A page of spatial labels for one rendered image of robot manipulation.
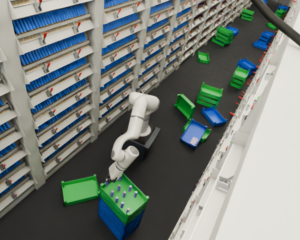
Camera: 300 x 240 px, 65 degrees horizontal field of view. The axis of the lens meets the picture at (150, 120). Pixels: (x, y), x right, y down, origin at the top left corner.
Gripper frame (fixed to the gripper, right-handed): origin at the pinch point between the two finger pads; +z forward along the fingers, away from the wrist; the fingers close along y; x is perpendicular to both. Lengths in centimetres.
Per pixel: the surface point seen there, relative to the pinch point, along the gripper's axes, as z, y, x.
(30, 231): 75, 2, -27
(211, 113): -21, -116, 171
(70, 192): 61, -26, 0
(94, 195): 48, -16, 16
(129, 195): 7.3, 6.7, 20.2
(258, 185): -107, 78, -51
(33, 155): 32, -36, -41
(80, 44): -49, -75, -38
